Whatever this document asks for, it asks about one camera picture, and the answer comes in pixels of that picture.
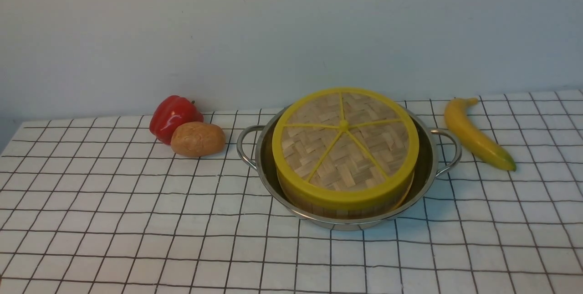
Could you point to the bamboo steamer lid yellow rim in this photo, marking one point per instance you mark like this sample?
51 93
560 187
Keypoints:
347 133

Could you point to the bamboo steamer basket yellow rim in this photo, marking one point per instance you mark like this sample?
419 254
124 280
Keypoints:
346 200

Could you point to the stainless steel pot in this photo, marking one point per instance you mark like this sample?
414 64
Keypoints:
426 172

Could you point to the brown potato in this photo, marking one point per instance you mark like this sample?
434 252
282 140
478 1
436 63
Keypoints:
198 139

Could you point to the red bell pepper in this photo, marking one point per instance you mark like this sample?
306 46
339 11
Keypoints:
170 114

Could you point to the yellow banana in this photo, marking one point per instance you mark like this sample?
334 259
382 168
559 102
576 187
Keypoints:
478 143

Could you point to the checkered white tablecloth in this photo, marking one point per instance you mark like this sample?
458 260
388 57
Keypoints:
98 206

